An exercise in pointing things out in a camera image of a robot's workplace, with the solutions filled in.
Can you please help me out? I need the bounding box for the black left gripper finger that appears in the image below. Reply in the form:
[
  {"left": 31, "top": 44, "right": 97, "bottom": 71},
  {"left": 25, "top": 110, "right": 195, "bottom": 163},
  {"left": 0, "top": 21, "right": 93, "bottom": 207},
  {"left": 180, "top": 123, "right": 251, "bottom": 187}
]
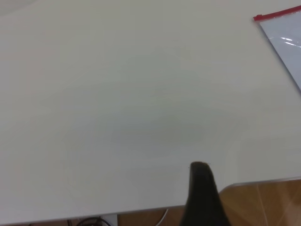
[{"left": 180, "top": 161, "right": 233, "bottom": 226}]

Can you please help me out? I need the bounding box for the clear plastic zip bag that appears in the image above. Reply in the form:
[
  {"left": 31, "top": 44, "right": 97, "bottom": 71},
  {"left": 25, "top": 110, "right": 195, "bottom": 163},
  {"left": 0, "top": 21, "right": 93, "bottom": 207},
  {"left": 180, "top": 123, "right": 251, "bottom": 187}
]
[{"left": 253, "top": 5, "right": 301, "bottom": 97}]

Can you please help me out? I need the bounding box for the white table leg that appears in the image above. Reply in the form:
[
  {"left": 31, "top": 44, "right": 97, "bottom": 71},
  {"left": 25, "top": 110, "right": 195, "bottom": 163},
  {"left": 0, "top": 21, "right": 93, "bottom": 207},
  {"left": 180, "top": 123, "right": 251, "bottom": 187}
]
[{"left": 100, "top": 214, "right": 118, "bottom": 226}]

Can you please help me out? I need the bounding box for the thin white cable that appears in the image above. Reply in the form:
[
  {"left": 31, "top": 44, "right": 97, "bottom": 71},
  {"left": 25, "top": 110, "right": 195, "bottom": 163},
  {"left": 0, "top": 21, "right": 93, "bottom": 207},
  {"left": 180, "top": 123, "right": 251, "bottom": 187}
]
[{"left": 158, "top": 208, "right": 169, "bottom": 225}]

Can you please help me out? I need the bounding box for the dark cable under table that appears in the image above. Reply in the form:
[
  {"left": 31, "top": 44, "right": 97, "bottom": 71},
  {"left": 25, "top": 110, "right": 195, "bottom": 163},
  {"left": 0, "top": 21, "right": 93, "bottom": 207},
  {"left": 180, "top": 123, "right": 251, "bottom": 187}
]
[{"left": 67, "top": 217, "right": 108, "bottom": 226}]

